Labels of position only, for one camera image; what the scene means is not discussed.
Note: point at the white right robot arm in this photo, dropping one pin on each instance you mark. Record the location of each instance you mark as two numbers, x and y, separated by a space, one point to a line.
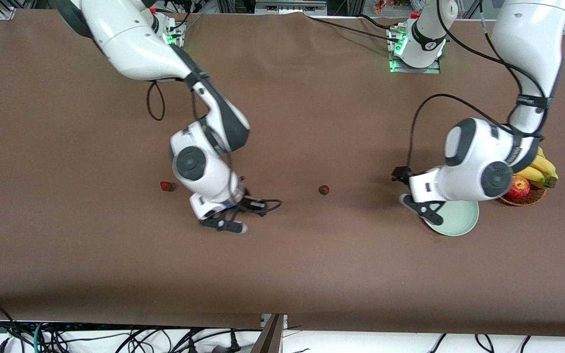
125 44

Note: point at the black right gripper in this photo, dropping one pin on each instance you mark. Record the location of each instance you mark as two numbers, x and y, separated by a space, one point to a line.
244 200

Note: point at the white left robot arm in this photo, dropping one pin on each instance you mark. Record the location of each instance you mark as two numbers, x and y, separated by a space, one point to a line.
523 39

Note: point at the colourful toy pile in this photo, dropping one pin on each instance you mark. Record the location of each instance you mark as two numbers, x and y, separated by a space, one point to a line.
385 6

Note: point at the brown table cover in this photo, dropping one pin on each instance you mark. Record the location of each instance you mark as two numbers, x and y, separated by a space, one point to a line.
312 269

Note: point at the yellow banana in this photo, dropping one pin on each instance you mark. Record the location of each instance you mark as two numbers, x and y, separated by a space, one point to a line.
545 166
540 153
532 175

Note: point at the pale green plate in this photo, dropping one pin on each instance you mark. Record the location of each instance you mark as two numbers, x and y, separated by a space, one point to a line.
459 220

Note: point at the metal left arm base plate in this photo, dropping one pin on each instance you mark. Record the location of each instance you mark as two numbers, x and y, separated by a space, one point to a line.
429 70

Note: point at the grey equipment box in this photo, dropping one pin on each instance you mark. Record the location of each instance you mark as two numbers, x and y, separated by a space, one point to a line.
290 6

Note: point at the brown wicker basket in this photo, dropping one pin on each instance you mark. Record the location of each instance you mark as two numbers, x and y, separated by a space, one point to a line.
532 198

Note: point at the brown support beam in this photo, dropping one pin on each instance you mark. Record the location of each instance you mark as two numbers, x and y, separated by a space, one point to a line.
270 338

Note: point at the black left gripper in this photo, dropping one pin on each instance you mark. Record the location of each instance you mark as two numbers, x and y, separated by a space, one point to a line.
400 174

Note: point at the red apple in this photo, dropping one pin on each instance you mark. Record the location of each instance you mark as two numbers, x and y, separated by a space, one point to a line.
520 189

